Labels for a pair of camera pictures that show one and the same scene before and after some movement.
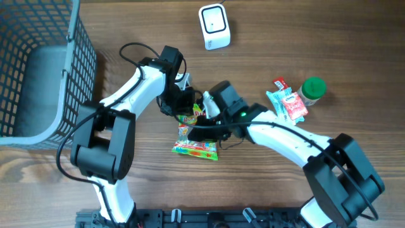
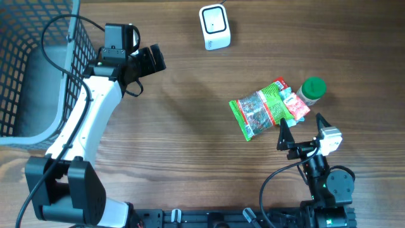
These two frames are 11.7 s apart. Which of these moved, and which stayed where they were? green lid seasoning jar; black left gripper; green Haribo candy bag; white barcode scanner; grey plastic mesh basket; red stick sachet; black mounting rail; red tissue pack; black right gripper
Moved: black left gripper; black right gripper; green Haribo candy bag
Stayed: green lid seasoning jar; black mounting rail; red stick sachet; grey plastic mesh basket; white barcode scanner; red tissue pack
